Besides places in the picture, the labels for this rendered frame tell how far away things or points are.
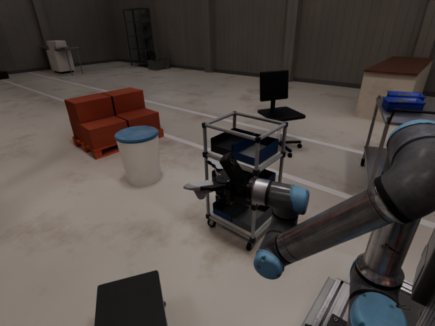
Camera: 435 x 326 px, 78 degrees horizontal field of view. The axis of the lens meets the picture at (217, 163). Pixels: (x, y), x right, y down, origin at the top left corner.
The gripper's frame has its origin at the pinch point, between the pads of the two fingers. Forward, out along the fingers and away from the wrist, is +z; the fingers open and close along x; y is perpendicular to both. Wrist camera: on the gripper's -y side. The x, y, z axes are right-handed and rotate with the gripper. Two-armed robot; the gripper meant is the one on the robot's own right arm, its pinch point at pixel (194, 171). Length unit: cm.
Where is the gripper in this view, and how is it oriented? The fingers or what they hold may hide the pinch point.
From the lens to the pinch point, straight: 86.9
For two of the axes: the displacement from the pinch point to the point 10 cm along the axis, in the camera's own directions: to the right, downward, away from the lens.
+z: -9.0, -1.8, 3.9
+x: 4.3, -5.4, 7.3
